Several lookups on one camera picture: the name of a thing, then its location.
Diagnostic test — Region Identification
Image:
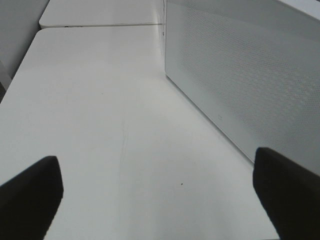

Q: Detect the white microwave door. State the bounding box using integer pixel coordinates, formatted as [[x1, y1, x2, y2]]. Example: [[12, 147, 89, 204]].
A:
[[165, 0, 320, 173]]

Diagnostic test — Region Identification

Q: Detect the white microwave oven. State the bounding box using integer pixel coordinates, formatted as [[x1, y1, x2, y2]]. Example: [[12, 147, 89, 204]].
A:
[[159, 0, 320, 40]]

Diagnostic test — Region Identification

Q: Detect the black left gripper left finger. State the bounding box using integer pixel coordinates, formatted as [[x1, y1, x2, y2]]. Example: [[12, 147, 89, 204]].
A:
[[0, 156, 64, 240]]

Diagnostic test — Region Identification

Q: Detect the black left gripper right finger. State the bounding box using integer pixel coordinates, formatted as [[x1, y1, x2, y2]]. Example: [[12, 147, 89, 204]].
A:
[[252, 147, 320, 240]]

